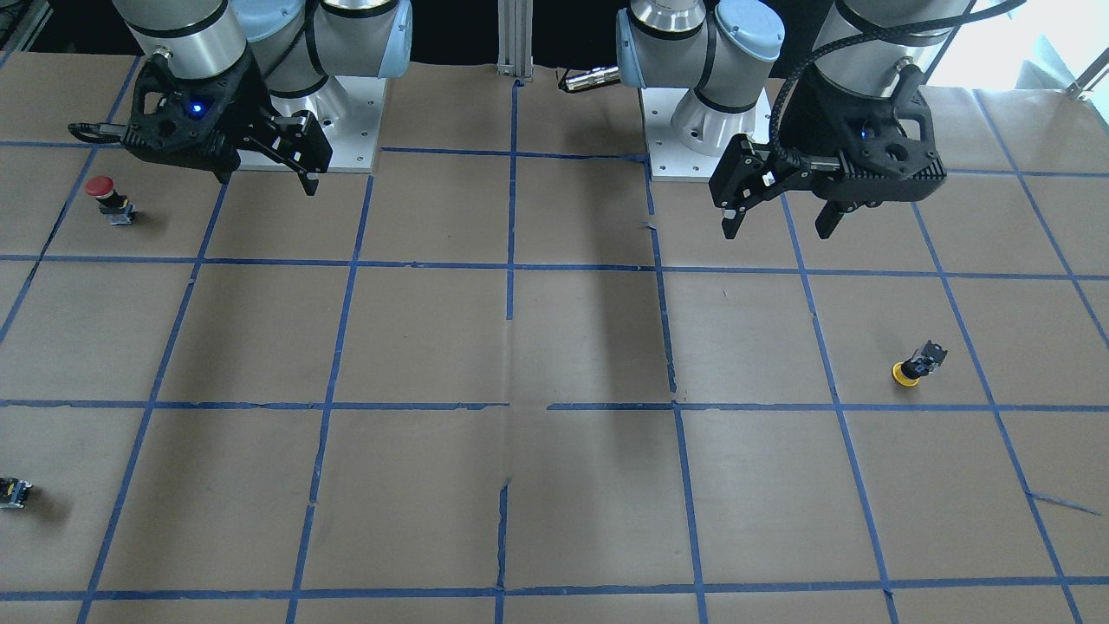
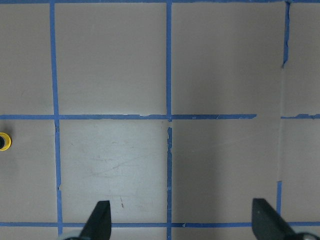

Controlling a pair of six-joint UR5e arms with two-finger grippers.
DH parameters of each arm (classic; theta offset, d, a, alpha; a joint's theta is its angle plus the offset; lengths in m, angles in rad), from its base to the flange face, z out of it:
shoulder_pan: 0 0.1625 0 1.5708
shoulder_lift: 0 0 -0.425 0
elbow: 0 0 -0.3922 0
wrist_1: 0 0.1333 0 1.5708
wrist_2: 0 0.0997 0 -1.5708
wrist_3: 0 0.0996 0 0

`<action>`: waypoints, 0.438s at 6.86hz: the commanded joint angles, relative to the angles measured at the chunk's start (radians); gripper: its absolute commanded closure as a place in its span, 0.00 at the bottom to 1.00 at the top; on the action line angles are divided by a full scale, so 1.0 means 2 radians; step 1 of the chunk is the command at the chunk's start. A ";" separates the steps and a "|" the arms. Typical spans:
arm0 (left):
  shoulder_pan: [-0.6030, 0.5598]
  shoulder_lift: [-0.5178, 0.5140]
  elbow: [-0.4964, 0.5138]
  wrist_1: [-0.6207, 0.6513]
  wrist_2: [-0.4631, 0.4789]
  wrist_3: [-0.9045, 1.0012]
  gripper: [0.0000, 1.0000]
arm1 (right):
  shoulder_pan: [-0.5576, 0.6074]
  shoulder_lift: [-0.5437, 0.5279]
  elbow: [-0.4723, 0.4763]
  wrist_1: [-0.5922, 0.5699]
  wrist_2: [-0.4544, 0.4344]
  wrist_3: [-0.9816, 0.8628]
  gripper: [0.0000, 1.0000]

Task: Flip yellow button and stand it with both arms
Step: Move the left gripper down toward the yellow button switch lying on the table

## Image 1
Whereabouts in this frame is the black gripper, image-left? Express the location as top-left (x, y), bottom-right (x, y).
top-left (121, 48), bottom-right (333, 197)

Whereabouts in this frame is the black gripper, image-right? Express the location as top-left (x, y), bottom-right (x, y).
top-left (709, 64), bottom-right (947, 241)

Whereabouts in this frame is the yellow push button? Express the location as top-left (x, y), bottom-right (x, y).
top-left (891, 340), bottom-right (948, 387)

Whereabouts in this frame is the red push button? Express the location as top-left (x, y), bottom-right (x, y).
top-left (83, 175), bottom-right (136, 226)

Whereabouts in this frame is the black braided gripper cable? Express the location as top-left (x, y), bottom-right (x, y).
top-left (769, 0), bottom-right (1028, 166)

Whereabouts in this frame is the silver base plate, image-left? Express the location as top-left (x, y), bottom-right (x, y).
top-left (269, 75), bottom-right (391, 173)

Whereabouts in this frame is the silver base plate, image-right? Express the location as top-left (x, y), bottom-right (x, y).
top-left (640, 88), bottom-right (771, 182)

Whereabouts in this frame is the silver cable connector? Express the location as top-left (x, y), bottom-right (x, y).
top-left (557, 67), bottom-right (621, 94)

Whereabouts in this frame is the aluminium frame post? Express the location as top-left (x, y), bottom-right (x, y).
top-left (496, 0), bottom-right (535, 82)

